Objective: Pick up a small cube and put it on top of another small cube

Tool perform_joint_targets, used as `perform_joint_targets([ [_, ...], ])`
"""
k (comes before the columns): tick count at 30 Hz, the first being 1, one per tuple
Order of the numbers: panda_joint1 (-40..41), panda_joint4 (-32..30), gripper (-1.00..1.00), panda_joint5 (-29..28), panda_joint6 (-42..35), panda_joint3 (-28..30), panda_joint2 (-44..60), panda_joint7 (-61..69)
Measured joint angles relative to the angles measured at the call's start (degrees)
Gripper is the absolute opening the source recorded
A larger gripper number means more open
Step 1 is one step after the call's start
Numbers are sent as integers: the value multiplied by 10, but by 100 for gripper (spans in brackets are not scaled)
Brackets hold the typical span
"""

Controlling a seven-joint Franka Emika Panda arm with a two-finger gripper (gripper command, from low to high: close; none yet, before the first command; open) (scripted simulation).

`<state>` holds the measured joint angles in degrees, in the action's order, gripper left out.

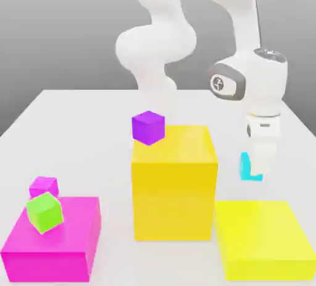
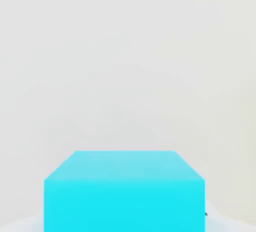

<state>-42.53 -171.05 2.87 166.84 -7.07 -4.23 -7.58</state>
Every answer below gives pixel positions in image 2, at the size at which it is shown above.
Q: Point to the small cyan cube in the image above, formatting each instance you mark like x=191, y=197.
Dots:
x=124, y=200

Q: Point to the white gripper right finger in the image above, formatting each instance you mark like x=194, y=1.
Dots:
x=218, y=221

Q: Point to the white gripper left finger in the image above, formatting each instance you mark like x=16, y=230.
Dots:
x=30, y=225

